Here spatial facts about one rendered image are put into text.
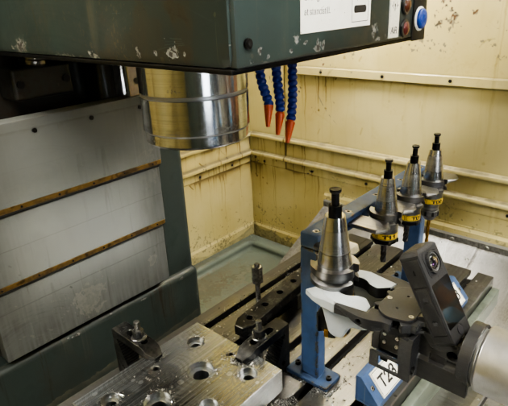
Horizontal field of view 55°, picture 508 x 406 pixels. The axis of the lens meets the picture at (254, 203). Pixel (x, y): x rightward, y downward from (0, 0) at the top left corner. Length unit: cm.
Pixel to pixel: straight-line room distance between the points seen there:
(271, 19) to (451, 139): 116
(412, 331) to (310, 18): 37
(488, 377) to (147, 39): 52
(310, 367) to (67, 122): 71
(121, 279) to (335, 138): 94
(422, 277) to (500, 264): 111
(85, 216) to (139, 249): 20
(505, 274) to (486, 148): 38
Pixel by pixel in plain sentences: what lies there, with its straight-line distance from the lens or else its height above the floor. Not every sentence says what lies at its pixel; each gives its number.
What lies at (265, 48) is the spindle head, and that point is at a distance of 54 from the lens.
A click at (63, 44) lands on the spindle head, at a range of 77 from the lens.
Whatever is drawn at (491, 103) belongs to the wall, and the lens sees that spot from 158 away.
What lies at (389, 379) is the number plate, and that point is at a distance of 103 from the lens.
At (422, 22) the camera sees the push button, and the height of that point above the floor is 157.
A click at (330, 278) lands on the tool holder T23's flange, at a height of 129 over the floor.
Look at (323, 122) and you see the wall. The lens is 185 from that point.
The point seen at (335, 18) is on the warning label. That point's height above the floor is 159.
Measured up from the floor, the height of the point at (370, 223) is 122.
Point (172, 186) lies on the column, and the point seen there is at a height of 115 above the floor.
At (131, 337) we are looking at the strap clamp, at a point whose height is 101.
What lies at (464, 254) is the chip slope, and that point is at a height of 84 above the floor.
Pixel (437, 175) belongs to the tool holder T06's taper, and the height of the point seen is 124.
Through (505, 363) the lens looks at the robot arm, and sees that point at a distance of 57.
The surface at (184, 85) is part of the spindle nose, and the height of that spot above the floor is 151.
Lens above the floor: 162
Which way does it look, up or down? 23 degrees down
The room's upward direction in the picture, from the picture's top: 3 degrees counter-clockwise
